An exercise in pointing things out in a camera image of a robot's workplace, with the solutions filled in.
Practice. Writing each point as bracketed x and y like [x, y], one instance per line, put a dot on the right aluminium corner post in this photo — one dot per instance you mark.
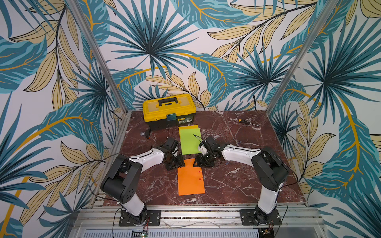
[317, 27]

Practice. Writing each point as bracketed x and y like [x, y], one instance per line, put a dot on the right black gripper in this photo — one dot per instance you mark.
[204, 160]

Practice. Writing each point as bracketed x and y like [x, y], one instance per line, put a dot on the yellow black toolbox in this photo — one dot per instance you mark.
[170, 111]

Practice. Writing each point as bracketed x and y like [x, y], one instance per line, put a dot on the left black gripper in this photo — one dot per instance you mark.
[180, 163]

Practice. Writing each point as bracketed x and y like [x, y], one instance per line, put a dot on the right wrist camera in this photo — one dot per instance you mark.
[202, 149]

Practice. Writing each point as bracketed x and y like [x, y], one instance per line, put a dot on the yellow paper sheet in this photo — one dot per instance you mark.
[188, 127]

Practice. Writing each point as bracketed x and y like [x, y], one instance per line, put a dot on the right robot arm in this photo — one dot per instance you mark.
[271, 171]

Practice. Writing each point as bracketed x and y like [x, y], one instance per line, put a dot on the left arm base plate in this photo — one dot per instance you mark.
[147, 217]

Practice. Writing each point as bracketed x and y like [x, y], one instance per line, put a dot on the lime green paper sheet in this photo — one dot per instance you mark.
[190, 138]

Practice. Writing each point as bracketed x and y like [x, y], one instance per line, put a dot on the left aluminium corner post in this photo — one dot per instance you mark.
[81, 20]

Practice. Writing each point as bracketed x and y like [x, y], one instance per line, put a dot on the aluminium front frame rail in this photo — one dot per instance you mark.
[204, 221]

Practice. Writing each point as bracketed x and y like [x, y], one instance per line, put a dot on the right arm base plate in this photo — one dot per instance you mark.
[254, 217]

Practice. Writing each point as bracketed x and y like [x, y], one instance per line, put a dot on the orange paper sheet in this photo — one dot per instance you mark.
[188, 179]

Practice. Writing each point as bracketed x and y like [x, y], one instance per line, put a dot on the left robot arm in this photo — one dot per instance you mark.
[122, 179]

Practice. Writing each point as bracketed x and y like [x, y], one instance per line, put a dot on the aluminium corner post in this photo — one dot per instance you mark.
[317, 27]
[81, 20]

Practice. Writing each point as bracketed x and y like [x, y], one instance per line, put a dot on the small black orange tool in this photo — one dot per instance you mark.
[244, 122]

